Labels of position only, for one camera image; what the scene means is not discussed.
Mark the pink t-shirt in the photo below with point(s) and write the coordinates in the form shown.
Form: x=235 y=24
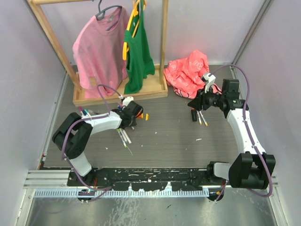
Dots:
x=97 y=53

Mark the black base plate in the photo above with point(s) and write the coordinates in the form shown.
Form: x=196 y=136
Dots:
x=152 y=179

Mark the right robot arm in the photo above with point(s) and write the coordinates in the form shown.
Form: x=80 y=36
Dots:
x=253 y=167

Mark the grey capped white marker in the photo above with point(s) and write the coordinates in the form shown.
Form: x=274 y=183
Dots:
x=125 y=136

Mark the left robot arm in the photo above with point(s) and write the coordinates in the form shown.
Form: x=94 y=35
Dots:
x=73 y=134

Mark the yellow capped white pen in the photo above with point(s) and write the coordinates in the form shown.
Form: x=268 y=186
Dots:
x=199 y=118

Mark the grey hanger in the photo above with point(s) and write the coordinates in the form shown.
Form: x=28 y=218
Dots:
x=101 y=14

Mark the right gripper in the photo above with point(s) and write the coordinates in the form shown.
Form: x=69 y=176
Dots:
x=198 y=102

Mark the coral printed cloth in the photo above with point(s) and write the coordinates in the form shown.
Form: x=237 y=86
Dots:
x=184 y=75

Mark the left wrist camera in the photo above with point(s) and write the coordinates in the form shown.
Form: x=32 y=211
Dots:
x=127 y=100

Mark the slotted cable duct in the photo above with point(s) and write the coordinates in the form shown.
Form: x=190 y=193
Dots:
x=88 y=193

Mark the yellow capped marker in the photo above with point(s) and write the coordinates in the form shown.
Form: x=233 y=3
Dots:
x=203 y=118

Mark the wooden clothes rack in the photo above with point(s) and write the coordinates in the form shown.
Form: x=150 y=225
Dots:
x=154 y=86

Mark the black highlighter body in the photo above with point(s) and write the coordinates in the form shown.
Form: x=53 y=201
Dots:
x=194 y=115

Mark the green capped marker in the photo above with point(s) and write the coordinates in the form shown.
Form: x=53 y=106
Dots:
x=122 y=138

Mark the green tank top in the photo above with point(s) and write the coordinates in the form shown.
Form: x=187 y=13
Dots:
x=139 y=61

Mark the yellow hanger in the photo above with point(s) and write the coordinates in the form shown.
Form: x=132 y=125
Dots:
x=133 y=26

